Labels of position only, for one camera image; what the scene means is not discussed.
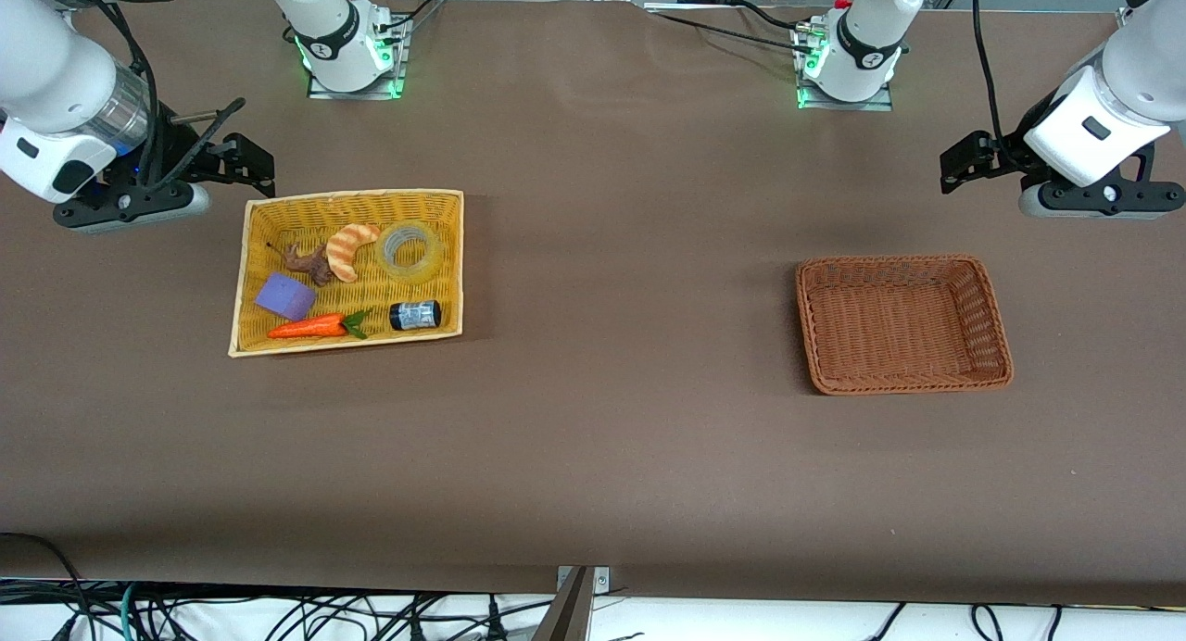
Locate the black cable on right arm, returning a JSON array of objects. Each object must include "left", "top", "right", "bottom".
[{"left": 88, "top": 0, "right": 163, "bottom": 183}]

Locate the metal table edge bracket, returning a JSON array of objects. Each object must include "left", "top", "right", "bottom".
[{"left": 556, "top": 565, "right": 612, "bottom": 594}]

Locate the black looped floor cable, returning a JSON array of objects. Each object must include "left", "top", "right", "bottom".
[{"left": 0, "top": 532, "right": 98, "bottom": 641}]

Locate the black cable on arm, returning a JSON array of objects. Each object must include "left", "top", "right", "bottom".
[
  {"left": 88, "top": 0, "right": 163, "bottom": 183},
  {"left": 971, "top": 0, "right": 1011, "bottom": 146}
]

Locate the small jar with black lid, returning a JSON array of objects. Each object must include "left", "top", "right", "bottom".
[{"left": 388, "top": 299, "right": 442, "bottom": 333}]

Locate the striped croissant toy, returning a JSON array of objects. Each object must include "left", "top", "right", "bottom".
[{"left": 325, "top": 222, "right": 383, "bottom": 284}]

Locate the purple foam block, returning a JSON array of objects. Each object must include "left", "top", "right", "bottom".
[{"left": 254, "top": 272, "right": 318, "bottom": 322}]

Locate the brown wicker basket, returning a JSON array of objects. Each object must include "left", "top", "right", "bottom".
[{"left": 795, "top": 255, "right": 1015, "bottom": 396}]

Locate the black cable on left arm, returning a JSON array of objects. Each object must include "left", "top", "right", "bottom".
[{"left": 971, "top": 0, "right": 1011, "bottom": 146}]

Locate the orange toy carrot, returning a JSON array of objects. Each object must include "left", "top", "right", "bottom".
[{"left": 267, "top": 309, "right": 373, "bottom": 341}]

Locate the yellow woven basket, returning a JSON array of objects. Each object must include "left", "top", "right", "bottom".
[{"left": 228, "top": 189, "right": 464, "bottom": 358}]

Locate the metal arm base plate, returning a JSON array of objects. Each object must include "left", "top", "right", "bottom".
[
  {"left": 792, "top": 20, "right": 895, "bottom": 112},
  {"left": 306, "top": 16, "right": 410, "bottom": 100}
]

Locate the brown lion figurine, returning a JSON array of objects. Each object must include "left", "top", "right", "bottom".
[{"left": 267, "top": 241, "right": 336, "bottom": 287}]

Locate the clear packing tape roll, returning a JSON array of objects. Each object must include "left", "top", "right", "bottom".
[{"left": 374, "top": 220, "right": 445, "bottom": 284}]

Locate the grey metal bar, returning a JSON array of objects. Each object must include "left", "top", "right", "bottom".
[{"left": 530, "top": 567, "right": 596, "bottom": 641}]

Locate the black cable on table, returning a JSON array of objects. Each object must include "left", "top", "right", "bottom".
[{"left": 646, "top": 9, "right": 812, "bottom": 54}]

